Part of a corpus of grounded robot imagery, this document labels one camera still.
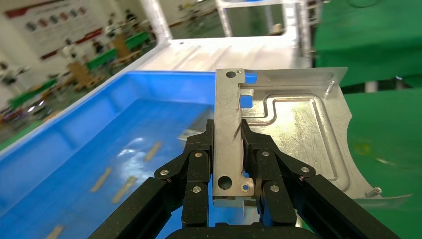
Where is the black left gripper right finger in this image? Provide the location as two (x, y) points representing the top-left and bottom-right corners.
(240, 119), (401, 239)

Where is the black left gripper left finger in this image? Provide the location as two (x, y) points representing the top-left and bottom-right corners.
(87, 119), (215, 239)

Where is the stamped sheet metal plate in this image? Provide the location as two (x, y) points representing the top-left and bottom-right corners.
(212, 67), (413, 209)

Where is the beige tape strip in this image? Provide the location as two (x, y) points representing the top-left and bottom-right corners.
(90, 167), (113, 193)
(112, 175), (138, 205)
(144, 141), (164, 163)
(44, 225), (65, 239)

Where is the blue plastic bin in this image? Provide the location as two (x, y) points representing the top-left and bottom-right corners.
(0, 70), (261, 239)

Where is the silver metal rack frame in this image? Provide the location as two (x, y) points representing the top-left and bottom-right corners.
(215, 0), (312, 68)

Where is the silver metal rack post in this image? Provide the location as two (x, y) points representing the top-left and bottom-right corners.
(141, 0), (173, 44)

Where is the white wall poster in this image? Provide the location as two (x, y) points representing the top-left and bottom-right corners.
(3, 0), (106, 62)

